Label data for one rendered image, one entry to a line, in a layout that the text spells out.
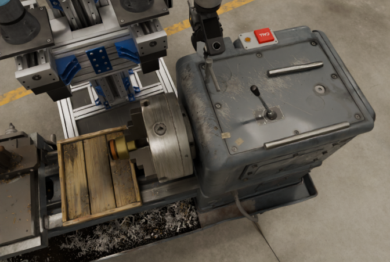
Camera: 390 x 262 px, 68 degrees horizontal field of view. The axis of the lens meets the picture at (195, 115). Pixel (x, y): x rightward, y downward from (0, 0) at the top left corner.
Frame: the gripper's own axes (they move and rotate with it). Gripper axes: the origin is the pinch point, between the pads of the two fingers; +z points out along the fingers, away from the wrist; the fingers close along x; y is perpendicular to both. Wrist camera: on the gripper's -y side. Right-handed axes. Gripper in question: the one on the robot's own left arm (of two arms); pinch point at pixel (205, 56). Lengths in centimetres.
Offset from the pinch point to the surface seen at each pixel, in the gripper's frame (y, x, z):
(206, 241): -45, 5, 135
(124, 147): -13.8, 32.5, 23.4
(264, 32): 11.2, -26.9, 8.4
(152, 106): -6.3, 19.6, 12.5
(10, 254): -35, 80, 43
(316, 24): 113, -156, 135
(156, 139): -18.3, 21.0, 12.8
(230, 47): 8.9, -12.6, 9.7
